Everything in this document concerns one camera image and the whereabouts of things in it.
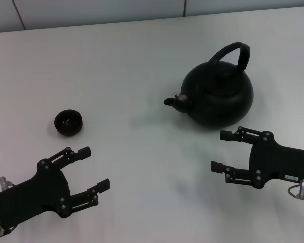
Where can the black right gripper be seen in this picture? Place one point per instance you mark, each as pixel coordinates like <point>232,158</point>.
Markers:
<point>281,162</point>

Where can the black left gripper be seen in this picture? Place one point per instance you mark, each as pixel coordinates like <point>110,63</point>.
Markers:
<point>28,192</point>

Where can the dark brown teacup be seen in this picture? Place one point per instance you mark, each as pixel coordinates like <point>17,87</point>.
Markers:
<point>68,126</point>

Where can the black round teapot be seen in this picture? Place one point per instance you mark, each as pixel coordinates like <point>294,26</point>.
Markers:
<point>218,101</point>

